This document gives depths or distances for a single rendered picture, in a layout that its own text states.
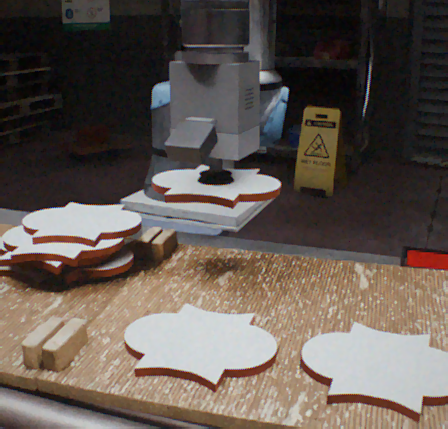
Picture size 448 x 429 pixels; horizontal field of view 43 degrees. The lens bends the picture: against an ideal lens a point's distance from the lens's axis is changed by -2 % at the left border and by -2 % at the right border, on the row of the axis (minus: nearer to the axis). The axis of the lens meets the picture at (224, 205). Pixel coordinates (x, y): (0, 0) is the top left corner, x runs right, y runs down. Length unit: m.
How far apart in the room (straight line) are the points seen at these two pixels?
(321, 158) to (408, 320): 3.58
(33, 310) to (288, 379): 0.30
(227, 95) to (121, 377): 0.31
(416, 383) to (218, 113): 0.34
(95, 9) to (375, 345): 5.95
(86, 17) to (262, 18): 5.41
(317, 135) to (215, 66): 3.61
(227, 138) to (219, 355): 0.23
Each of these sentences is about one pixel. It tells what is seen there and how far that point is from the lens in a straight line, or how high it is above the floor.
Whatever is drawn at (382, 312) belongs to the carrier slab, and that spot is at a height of 0.94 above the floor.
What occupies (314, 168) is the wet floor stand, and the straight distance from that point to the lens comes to 4.23.
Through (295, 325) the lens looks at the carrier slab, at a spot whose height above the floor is 0.94.
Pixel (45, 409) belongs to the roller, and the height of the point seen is 0.92.
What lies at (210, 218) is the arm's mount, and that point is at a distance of 1.08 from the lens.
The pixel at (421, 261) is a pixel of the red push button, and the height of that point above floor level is 0.93.
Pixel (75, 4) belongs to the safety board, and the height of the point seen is 1.37.
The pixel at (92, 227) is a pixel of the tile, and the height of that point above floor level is 1.00.
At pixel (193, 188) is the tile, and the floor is 1.06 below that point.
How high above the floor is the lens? 1.25
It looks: 18 degrees down
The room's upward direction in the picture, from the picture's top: straight up
